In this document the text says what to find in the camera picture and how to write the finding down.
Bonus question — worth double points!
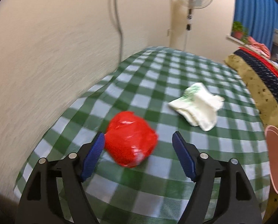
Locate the potted green plant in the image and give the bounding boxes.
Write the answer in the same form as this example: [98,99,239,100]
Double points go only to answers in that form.
[231,21,249,41]

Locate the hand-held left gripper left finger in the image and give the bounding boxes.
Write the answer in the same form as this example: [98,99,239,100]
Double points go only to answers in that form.
[15,131,106,224]

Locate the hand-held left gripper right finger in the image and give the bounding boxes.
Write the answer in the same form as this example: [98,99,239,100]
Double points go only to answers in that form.
[172,131,263,224]

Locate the white windowsill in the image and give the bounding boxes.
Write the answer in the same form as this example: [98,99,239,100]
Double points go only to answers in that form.
[226,35,249,45]

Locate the white socks with green print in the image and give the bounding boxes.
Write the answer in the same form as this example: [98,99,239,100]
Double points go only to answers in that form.
[168,82,225,132]

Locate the green checked tablecloth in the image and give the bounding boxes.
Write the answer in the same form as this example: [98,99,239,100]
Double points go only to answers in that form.
[13,45,278,224]

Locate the grey power cable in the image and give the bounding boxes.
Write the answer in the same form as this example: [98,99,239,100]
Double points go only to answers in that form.
[108,0,124,67]

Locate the pink plastic plate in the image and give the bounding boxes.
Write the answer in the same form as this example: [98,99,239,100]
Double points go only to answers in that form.
[264,125,278,195]

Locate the blue curtain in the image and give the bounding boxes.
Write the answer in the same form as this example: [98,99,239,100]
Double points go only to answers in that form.
[233,0,278,52]

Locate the pink folded cloth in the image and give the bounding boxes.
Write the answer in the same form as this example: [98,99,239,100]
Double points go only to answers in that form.
[247,36,271,57]

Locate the navy starred bed sheet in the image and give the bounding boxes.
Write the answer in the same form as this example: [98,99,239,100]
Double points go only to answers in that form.
[233,49,278,95]

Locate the red blanket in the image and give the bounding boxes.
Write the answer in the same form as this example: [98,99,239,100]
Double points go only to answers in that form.
[238,47,278,87]

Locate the red plastic bag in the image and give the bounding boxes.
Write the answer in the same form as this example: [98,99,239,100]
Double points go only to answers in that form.
[104,111,159,168]

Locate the yellow starred bed sheet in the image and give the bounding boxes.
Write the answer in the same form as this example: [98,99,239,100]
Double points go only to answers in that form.
[224,54,278,224]

